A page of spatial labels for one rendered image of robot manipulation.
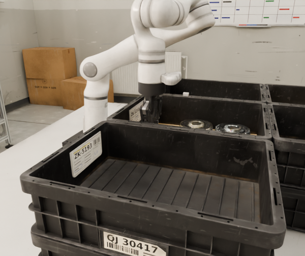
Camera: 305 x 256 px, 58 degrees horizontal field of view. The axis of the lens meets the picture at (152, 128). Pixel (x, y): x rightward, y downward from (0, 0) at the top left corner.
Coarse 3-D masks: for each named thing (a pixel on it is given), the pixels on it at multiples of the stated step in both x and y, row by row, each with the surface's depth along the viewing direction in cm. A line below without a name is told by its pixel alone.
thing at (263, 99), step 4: (188, 80) 120; (192, 80) 119; (196, 80) 119; (200, 80) 118; (204, 80) 117; (208, 80) 117; (212, 80) 117; (216, 80) 117; (248, 84) 112; (252, 84) 112; (256, 84) 111; (260, 84) 110; (260, 88) 103; (260, 92) 98; (264, 92) 97; (188, 96) 93; (192, 96) 93; (196, 96) 93; (200, 96) 93; (264, 96) 93; (236, 100) 88; (240, 100) 88; (244, 100) 88; (248, 100) 88; (264, 100) 88
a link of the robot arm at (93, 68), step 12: (132, 36) 97; (120, 48) 98; (132, 48) 96; (84, 60) 101; (96, 60) 100; (108, 60) 99; (120, 60) 99; (132, 60) 99; (84, 72) 101; (96, 72) 101; (108, 72) 101
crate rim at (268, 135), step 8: (168, 96) 93; (176, 96) 93; (128, 104) 84; (256, 104) 85; (264, 104) 84; (120, 112) 77; (264, 112) 76; (112, 120) 70; (120, 120) 70; (128, 120) 70; (264, 120) 70; (176, 128) 65; (184, 128) 65; (192, 128) 65; (264, 128) 65; (248, 136) 60; (256, 136) 60; (264, 136) 60
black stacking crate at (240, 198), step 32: (128, 128) 67; (64, 160) 54; (96, 160) 66; (128, 160) 71; (160, 160) 68; (192, 160) 65; (224, 160) 62; (256, 160) 60; (128, 192) 58; (160, 192) 58; (192, 192) 58; (224, 192) 58; (256, 192) 58; (64, 224) 46; (96, 224) 42; (128, 224) 41
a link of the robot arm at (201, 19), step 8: (200, 8) 90; (208, 8) 91; (192, 16) 91; (200, 16) 90; (208, 16) 90; (192, 24) 92; (200, 24) 91; (208, 24) 91; (152, 32) 95; (160, 32) 95; (168, 32) 95; (176, 32) 94; (184, 32) 93; (192, 32) 93; (200, 32) 95; (168, 40) 95; (176, 40) 95
